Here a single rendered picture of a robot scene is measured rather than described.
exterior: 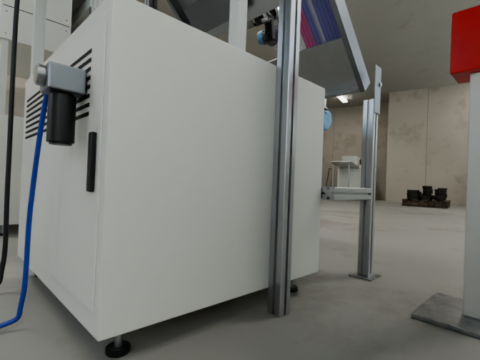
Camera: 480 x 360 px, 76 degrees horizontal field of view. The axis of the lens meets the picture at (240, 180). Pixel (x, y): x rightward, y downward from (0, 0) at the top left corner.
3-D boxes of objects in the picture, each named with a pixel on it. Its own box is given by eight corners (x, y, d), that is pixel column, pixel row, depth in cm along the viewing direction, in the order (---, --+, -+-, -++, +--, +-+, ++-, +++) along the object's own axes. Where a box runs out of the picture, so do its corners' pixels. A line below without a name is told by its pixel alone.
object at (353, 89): (237, 115, 162) (244, 107, 166) (359, 92, 115) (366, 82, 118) (236, 113, 161) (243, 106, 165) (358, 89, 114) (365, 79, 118)
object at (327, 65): (238, 111, 163) (242, 107, 164) (361, 86, 116) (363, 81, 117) (220, 78, 153) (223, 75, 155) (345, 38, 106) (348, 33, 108)
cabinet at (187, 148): (186, 249, 144) (191, 117, 144) (318, 291, 94) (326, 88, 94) (16, 274, 98) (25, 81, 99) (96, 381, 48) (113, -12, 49)
